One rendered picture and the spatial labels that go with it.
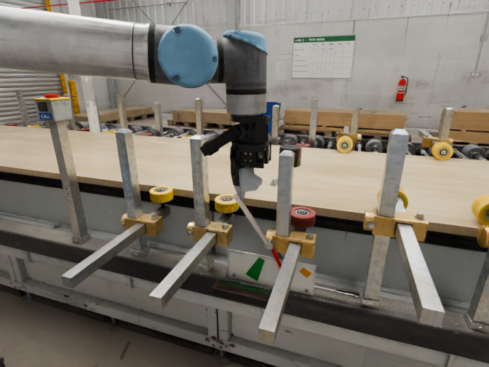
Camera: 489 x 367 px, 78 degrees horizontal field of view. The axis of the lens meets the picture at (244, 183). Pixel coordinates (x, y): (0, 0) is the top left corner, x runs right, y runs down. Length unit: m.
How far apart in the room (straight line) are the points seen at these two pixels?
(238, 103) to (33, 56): 0.35
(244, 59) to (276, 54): 7.59
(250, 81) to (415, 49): 7.30
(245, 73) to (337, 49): 7.28
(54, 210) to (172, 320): 0.77
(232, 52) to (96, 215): 1.07
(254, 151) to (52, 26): 0.41
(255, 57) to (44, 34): 0.36
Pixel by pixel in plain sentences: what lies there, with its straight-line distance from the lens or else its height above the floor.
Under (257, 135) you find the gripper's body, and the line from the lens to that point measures 0.68.
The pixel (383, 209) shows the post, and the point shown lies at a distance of 0.79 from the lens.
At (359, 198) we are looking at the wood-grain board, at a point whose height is 0.90.
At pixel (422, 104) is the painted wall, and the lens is 7.93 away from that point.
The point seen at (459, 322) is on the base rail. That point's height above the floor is 0.70.
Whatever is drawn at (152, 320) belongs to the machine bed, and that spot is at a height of 0.16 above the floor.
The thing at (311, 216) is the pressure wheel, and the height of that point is 0.91.
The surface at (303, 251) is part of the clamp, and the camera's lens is 0.85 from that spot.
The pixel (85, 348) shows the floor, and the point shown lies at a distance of 1.89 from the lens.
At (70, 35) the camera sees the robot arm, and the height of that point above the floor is 1.34.
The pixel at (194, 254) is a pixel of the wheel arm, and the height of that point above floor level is 0.85.
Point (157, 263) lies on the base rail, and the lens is 1.07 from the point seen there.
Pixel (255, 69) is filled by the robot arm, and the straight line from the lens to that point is 0.66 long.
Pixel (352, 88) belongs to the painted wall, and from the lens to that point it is 7.87.
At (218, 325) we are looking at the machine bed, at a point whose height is 0.24.
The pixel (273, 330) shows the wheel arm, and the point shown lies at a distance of 0.60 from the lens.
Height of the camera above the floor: 1.29
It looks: 20 degrees down
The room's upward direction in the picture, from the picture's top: straight up
